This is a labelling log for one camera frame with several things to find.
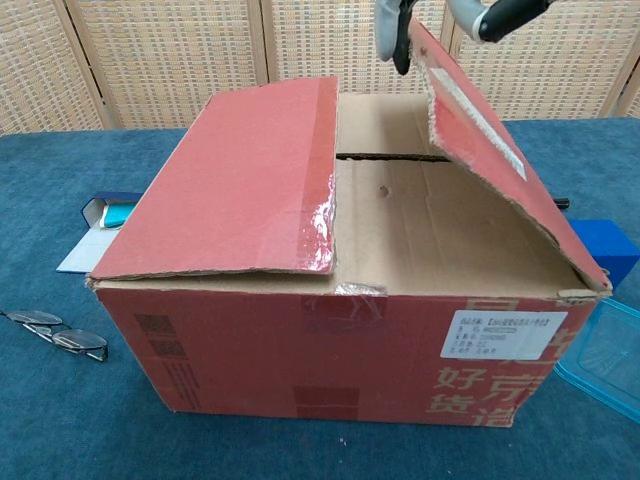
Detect clear blue plastic lid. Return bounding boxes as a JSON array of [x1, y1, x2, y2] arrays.
[[553, 298, 640, 424]]

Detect white and blue card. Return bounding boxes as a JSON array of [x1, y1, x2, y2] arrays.
[[55, 225, 119, 275]]

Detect red cardboard box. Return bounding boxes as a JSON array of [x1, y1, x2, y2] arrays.
[[84, 17, 614, 430]]

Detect woven folding screen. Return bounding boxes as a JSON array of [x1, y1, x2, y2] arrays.
[[0, 0, 640, 137]]

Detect blue glasses case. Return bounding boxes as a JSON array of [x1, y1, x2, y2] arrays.
[[81, 191, 139, 232]]

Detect solid blue box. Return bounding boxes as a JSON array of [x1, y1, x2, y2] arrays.
[[569, 218, 640, 291]]

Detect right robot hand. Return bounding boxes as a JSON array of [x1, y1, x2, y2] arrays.
[[374, 0, 555, 77]]

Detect teal item in case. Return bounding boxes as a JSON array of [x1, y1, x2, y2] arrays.
[[101, 201, 135, 231]]

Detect black-rimmed eyeglasses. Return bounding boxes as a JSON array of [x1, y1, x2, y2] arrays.
[[0, 308, 110, 363]]

